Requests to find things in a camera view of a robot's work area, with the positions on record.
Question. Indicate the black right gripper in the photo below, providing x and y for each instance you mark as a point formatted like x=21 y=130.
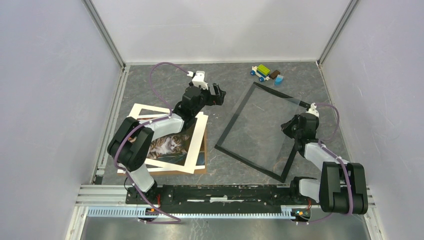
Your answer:
x=286 y=126

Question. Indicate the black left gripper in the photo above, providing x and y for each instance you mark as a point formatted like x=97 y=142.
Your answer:
x=216 y=99

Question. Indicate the clear acrylic sheet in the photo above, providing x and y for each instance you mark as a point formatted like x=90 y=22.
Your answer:
x=261 y=129

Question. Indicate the white mat board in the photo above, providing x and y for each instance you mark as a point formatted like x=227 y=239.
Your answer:
x=195 y=145

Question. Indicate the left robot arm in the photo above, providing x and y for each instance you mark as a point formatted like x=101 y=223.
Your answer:
x=130 y=145

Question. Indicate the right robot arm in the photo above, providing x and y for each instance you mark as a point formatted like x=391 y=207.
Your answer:
x=342 y=186

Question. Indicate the blue toy brick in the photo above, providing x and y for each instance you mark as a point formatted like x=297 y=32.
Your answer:
x=278 y=80

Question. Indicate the toy brick car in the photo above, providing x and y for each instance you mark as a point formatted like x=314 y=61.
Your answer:
x=261 y=71

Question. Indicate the brown toy brick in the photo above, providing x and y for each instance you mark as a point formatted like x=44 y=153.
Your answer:
x=274 y=74

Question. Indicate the brown cardboard backing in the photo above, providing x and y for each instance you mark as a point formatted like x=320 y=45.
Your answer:
x=203 y=159

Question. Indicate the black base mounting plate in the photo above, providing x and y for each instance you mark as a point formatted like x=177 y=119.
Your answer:
x=226 y=199

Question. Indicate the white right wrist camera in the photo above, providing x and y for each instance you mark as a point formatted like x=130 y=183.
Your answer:
x=313 y=110

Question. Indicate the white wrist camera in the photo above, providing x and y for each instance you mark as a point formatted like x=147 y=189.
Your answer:
x=198 y=79
x=313 y=110

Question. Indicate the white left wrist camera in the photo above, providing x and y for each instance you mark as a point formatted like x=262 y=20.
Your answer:
x=198 y=79

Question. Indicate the black picture frame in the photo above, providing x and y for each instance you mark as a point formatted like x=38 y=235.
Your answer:
x=232 y=126

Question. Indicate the aluminium rail frame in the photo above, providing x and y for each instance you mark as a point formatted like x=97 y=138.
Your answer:
x=245 y=146

